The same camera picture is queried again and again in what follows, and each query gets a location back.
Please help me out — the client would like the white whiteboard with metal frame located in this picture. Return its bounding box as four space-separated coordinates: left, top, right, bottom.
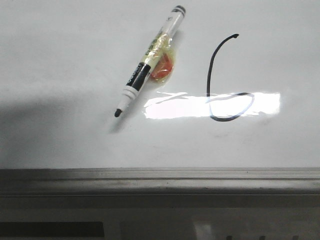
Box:
0 0 320 197

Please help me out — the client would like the black white whiteboard marker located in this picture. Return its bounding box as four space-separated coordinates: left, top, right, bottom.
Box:
114 5 186 118

